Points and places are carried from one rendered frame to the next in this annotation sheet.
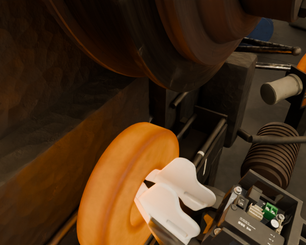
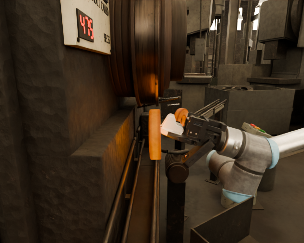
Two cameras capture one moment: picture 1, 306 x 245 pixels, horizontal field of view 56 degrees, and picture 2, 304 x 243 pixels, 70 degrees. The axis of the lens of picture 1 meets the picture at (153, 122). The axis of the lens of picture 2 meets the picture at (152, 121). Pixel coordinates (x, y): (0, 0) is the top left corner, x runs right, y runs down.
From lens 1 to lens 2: 0.49 m
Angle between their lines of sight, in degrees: 36
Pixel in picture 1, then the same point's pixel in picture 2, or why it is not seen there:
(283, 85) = not seen: hidden behind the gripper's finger
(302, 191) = (192, 198)
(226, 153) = not seen: hidden behind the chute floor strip
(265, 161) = (176, 162)
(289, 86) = not seen: hidden behind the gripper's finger
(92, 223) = (155, 129)
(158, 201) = (169, 125)
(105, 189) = (156, 119)
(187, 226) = (179, 129)
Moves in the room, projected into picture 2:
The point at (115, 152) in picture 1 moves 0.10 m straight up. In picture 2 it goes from (153, 111) to (153, 76)
